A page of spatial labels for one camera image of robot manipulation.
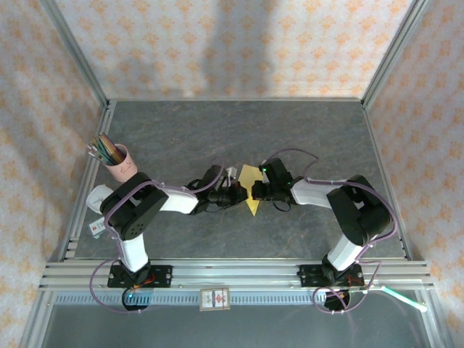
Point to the yellow paper sheet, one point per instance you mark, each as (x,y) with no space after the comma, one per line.
(246,174)

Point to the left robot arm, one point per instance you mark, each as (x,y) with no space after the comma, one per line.
(177,203)

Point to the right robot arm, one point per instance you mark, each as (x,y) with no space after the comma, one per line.
(311,192)

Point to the pink cup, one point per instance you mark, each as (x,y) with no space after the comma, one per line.
(123,166)

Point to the small framed label card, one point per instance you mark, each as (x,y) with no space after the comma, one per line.
(214,299)

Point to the brown rolled stick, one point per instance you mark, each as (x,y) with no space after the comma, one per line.
(116,154)

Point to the pink rolled stick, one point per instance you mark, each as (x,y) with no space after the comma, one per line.
(108,143)

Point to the green rolled stick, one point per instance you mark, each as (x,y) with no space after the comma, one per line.
(103,152)

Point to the small white red-marked tag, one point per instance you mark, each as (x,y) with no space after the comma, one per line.
(96,228)

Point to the white rolled stick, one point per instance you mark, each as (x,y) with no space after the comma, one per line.
(93,154)

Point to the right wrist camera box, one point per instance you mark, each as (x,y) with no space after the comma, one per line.
(263,167)

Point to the wide aluminium mounting rail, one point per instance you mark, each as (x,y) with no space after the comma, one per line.
(235,273)

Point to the thin aluminium table rail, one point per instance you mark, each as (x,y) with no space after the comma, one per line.
(235,99)

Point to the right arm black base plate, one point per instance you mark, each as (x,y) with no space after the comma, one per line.
(308,275)

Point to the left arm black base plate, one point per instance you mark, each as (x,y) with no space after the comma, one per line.
(163,276)

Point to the long aluminium side rail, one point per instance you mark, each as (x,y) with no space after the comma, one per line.
(85,181)
(388,181)

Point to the aluminium frame post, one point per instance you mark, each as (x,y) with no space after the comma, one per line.
(76,54)
(395,54)

